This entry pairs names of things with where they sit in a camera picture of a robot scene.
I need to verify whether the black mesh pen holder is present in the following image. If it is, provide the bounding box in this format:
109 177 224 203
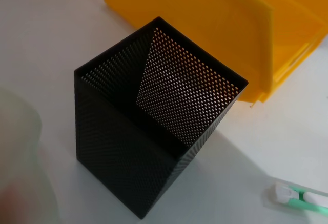
74 16 249 220

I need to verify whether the yellow plastic bin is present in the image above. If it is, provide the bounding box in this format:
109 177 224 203
104 0 328 106

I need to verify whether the translucent green fruit plate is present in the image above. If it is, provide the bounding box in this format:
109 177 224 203
0 83 62 224

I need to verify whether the green utility knife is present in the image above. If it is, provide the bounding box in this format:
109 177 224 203
271 181 328 213

